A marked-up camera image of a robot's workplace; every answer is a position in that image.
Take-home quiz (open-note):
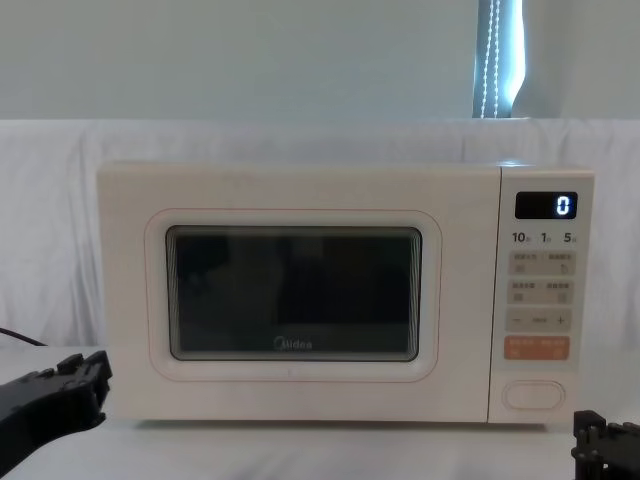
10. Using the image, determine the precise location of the pale white curtain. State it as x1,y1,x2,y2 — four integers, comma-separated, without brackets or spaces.
0,0,640,121

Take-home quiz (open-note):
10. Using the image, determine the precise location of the cream microwave oven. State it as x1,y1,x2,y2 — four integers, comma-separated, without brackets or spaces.
95,159,597,432

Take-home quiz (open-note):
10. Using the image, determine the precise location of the white table cloth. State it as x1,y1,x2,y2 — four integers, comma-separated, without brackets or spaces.
0,343,640,480

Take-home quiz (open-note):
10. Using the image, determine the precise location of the black power cable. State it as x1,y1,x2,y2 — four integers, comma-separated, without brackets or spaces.
0,326,50,348

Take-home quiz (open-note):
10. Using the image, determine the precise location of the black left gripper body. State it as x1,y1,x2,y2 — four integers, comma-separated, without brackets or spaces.
0,371,67,469

